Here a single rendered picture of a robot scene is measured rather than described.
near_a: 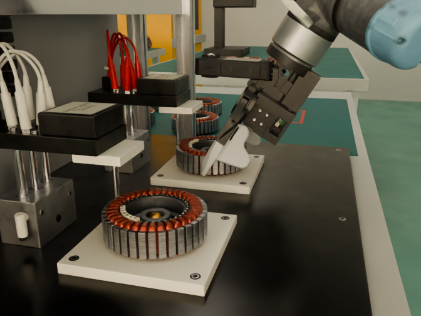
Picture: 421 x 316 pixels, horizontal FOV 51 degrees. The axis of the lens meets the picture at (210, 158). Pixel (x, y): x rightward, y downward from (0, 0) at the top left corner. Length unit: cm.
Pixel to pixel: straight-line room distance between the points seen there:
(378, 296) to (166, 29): 378
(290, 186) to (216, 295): 29
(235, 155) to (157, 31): 357
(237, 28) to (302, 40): 523
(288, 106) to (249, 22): 518
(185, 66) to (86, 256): 49
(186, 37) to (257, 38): 495
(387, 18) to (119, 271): 38
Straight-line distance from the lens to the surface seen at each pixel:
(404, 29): 52
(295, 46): 61
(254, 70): 63
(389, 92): 585
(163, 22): 413
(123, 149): 46
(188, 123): 88
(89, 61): 84
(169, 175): 66
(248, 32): 581
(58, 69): 76
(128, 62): 68
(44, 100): 49
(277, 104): 62
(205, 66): 65
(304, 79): 63
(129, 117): 75
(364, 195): 71
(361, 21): 55
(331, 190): 66
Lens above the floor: 101
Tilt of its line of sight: 18 degrees down
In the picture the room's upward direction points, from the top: straight up
